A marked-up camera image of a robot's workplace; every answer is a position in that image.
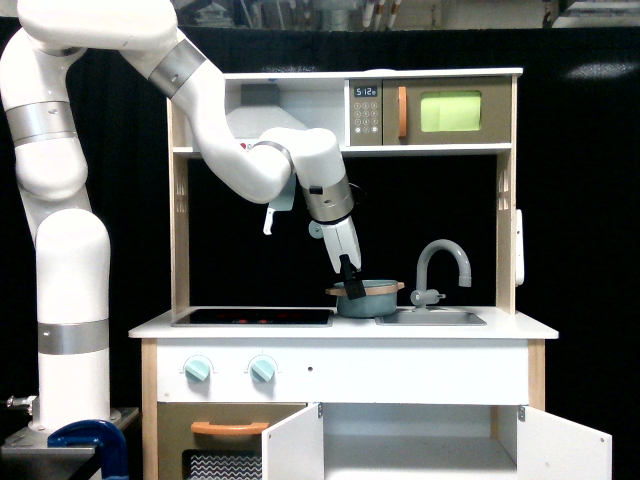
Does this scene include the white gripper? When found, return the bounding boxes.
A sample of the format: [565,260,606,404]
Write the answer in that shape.
[321,216,366,300]

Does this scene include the teal pot with wooden rim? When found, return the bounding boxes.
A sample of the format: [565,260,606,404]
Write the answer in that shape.
[325,280,405,318]

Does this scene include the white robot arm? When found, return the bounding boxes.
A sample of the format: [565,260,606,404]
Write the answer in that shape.
[1,1,362,432]

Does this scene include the white wooden toy kitchen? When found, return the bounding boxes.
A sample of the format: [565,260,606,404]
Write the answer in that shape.
[128,68,613,480]

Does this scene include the left white cabinet door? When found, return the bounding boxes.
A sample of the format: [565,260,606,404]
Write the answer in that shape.
[261,403,325,480]

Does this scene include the white cabinet door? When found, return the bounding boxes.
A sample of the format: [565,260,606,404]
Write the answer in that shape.
[491,405,613,479]
[261,403,325,480]

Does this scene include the right white cabinet door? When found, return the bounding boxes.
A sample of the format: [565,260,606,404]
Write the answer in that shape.
[491,405,613,479]

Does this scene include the grey toy sink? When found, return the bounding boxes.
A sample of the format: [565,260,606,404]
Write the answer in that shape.
[376,309,486,326]

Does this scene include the grey toy faucet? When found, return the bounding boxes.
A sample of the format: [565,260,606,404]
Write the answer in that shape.
[410,239,472,309]

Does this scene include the toy pizza cutter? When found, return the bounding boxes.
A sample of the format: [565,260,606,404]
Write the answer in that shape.
[308,220,324,239]

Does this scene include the toy cleaver knife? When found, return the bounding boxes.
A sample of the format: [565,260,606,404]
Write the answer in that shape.
[263,191,295,236]

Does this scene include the right teal stove knob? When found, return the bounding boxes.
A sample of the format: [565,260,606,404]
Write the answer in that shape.
[248,355,277,383]

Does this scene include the teal stove knob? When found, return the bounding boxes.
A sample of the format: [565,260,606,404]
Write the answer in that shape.
[183,355,212,383]
[248,355,277,383]

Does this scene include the white side paper holder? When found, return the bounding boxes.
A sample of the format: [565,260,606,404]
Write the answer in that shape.
[515,209,525,286]

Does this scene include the black toy stovetop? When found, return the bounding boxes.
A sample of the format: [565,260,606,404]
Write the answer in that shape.
[173,307,333,327]

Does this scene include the left teal stove knob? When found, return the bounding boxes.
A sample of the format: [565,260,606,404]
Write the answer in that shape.
[183,355,212,383]

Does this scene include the grey toy range hood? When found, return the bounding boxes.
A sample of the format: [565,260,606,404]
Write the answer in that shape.
[225,83,308,150]

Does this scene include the blue clamp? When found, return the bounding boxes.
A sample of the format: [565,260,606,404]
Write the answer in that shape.
[47,420,129,480]

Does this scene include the toy oven door orange handle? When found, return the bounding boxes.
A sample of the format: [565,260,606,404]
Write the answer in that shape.
[156,402,309,480]

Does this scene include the toy microwave with orange handle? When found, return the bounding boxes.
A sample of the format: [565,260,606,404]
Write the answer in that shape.
[347,77,512,146]

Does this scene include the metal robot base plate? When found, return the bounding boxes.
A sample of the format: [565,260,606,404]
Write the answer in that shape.
[1,408,141,479]

